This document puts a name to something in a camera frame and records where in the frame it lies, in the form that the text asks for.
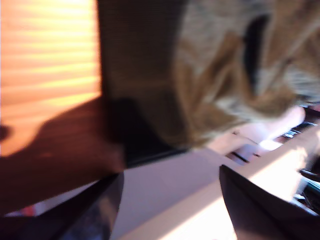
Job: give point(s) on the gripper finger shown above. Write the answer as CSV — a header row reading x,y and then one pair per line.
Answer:
x,y
82,220
262,215

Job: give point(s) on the olive green underwear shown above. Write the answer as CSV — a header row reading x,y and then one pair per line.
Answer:
x,y
225,62

